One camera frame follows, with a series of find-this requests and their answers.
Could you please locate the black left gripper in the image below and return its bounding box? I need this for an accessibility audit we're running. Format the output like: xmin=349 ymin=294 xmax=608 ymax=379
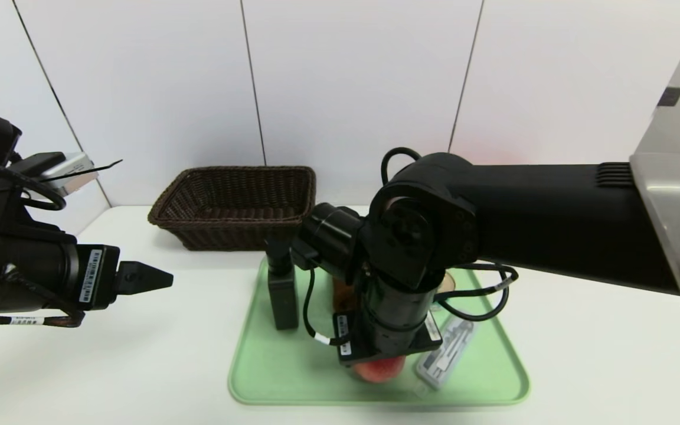
xmin=0 ymin=234 xmax=174 ymax=314

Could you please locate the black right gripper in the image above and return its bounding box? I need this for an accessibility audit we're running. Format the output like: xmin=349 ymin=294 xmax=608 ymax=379
xmin=333 ymin=270 xmax=443 ymax=367

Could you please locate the red peach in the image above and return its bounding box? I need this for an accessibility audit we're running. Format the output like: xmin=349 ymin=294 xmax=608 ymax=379
xmin=351 ymin=355 xmax=406 ymax=385

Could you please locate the clear grey plastic case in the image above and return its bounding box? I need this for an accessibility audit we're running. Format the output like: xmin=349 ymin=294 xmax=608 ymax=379
xmin=415 ymin=316 xmax=478 ymax=391

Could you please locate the round tin can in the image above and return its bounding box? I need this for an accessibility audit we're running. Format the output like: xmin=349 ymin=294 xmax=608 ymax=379
xmin=433 ymin=272 xmax=457 ymax=309

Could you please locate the dark brown wicker basket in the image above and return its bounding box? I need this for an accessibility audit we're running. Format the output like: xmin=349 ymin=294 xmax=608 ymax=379
xmin=148 ymin=166 xmax=317 ymax=251

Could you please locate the rolled brown towel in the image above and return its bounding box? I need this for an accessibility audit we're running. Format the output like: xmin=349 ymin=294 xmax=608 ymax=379
xmin=332 ymin=277 xmax=356 ymax=311

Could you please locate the light green plastic tray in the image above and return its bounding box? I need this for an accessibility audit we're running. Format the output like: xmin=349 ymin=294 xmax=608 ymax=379
xmin=228 ymin=248 xmax=531 ymax=407

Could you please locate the dark grey handheld camera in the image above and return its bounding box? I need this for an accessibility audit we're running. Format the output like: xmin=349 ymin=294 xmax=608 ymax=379
xmin=265 ymin=236 xmax=300 ymax=331

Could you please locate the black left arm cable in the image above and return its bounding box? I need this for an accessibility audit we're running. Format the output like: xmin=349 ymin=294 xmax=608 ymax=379
xmin=0 ymin=151 xmax=67 ymax=212

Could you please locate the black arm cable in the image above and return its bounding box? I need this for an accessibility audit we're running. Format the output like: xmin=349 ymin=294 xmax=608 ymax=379
xmin=302 ymin=147 xmax=519 ymax=346
xmin=0 ymin=151 xmax=67 ymax=212

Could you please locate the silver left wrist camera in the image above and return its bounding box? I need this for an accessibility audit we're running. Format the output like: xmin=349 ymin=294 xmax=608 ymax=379
xmin=38 ymin=152 xmax=96 ymax=198

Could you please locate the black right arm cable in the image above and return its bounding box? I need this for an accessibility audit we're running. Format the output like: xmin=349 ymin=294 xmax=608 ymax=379
xmin=302 ymin=147 xmax=519 ymax=346

